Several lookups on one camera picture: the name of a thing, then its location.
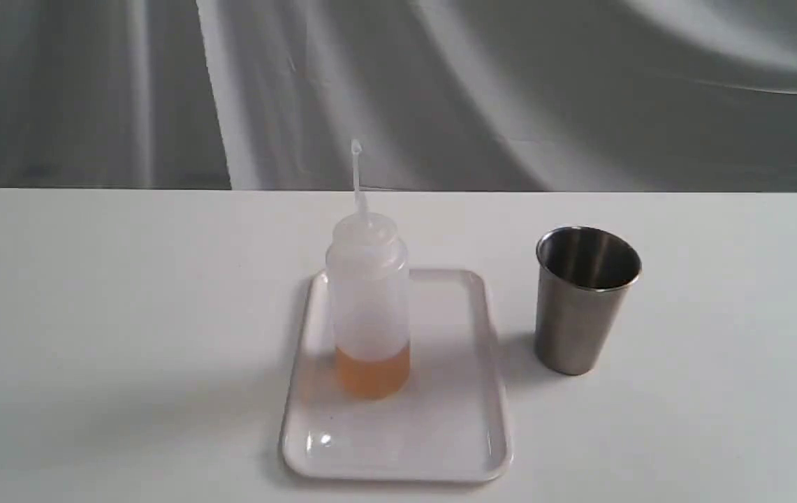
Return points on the stainless steel cup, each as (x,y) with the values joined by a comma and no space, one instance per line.
(584,276)

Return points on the white rectangular plastic tray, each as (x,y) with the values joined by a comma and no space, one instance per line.
(449,424)

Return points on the grey fabric backdrop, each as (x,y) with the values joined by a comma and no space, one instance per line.
(443,95)

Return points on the clear plastic squeeze bottle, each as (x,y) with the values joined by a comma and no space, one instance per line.
(367,266)

